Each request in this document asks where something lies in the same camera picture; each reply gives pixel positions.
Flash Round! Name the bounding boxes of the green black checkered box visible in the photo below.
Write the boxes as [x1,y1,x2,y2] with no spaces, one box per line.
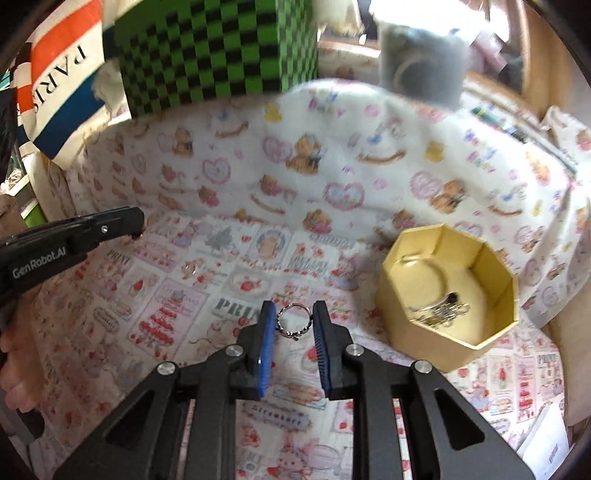
[113,0,319,118]

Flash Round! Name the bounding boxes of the wooden window frame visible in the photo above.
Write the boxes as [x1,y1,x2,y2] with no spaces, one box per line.
[462,0,573,121]

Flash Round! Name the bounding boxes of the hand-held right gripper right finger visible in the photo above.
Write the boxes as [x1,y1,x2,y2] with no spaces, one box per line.
[313,300,536,480]

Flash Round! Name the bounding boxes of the gold octagonal box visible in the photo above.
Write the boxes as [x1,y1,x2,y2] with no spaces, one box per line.
[374,224,522,372]

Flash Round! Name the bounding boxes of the striped printed cloth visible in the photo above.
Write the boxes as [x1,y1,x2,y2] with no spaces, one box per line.
[11,0,121,160]

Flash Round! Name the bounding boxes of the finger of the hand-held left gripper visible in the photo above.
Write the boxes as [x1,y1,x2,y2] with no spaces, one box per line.
[0,207,145,261]

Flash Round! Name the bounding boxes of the silver ring with chain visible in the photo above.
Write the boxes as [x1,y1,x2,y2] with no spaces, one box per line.
[276,302,315,341]

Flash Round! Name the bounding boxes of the person's left hand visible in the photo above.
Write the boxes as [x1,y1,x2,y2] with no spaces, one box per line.
[0,318,44,414]

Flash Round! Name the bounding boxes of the bear print cloth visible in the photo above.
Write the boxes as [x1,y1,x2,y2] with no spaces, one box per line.
[69,78,591,328]

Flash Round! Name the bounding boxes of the strawberry print cloth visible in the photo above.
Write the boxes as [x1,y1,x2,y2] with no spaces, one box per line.
[28,212,573,480]

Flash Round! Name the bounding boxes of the translucent plastic bucket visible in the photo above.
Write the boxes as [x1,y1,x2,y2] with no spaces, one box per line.
[376,0,472,109]

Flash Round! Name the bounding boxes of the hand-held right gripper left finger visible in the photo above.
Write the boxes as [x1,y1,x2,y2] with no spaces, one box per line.
[53,300,278,480]

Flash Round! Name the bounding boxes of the green lighter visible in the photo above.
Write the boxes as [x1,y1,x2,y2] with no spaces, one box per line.
[471,105,506,132]

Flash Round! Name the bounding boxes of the white paper sheet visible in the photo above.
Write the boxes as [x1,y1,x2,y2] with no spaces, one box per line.
[517,401,571,476]

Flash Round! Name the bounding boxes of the silver jewelry pieces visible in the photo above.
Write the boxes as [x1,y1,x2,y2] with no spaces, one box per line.
[406,300,472,326]

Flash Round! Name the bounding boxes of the silver bangle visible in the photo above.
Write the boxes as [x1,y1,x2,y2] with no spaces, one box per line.
[399,254,446,310]

